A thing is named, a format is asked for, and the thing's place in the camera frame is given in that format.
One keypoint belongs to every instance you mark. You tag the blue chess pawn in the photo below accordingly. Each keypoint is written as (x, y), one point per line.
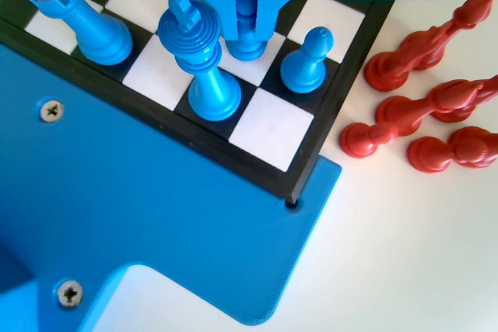
(246, 46)
(305, 69)

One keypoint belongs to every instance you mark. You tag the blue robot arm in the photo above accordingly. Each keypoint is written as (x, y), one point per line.
(11, 270)

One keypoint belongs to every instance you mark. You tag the blue chess king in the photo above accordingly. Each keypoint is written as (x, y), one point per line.
(212, 95)

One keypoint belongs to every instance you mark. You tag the blue chess rook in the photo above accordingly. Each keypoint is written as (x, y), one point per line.
(97, 36)

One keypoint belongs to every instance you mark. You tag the red chess bishop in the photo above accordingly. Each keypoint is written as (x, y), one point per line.
(383, 75)

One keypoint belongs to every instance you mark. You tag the red chess queen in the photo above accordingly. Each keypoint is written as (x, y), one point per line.
(397, 114)

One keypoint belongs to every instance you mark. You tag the red chess pawn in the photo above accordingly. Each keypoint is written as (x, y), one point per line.
(428, 157)
(358, 141)
(472, 149)

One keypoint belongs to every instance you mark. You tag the black white chessboard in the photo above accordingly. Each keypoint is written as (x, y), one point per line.
(272, 133)

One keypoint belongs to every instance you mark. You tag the silver plate screw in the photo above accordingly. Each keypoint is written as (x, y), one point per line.
(51, 110)
(70, 293)

